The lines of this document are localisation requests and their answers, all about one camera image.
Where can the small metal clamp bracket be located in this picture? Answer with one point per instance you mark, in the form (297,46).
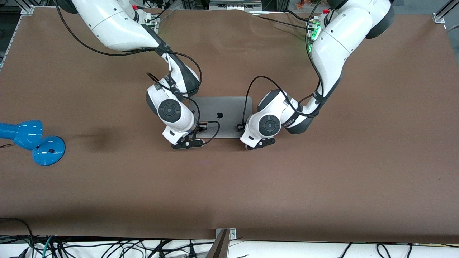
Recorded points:
(233,234)

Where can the brown table cover sheet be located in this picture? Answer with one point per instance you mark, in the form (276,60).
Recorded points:
(229,186)

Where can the blue desk lamp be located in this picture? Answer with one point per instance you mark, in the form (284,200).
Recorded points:
(48,152)

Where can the grey metal power box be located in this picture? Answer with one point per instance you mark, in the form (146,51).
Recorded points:
(235,5)

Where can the aluminium frame rail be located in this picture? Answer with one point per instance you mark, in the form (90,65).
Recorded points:
(27,10)
(443,12)

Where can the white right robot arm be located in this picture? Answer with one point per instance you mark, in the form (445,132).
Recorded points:
(114,25)

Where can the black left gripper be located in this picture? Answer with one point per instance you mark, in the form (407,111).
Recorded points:
(238,125)

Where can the small orange object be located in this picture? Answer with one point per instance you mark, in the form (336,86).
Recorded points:
(300,4)

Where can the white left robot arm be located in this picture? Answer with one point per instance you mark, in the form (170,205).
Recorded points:
(337,46)

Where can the white sheet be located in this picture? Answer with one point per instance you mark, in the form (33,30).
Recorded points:
(287,251)

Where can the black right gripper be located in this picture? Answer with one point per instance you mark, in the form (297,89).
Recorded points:
(206,127)

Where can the grey metal camera post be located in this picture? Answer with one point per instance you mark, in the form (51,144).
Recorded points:
(219,249)

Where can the grey laptop with black keyboard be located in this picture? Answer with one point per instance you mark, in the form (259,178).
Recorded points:
(222,105)

